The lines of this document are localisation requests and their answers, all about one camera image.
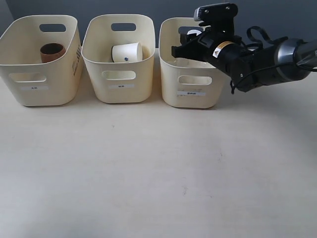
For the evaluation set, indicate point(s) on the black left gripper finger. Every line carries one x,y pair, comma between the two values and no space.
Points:
190,41

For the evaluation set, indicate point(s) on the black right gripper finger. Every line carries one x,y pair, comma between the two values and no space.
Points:
191,50

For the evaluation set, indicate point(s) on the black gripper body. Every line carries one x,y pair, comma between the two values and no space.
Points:
218,48

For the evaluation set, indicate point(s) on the white paper cup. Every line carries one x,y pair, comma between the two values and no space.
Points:
127,53

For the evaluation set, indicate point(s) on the brown wooden cup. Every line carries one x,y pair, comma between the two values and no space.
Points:
52,51

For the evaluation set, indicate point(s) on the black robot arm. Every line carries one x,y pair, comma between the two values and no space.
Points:
265,62

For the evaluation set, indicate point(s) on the right cream plastic bin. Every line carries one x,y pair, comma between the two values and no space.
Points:
186,83

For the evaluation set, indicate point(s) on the cream plastic bin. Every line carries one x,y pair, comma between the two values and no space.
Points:
186,83
124,82
30,81

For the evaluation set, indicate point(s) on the middle cream plastic bin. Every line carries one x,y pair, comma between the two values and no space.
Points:
124,82

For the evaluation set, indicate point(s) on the left cream plastic bin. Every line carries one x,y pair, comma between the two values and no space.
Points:
30,81

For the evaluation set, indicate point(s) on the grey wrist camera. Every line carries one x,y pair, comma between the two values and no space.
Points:
218,17

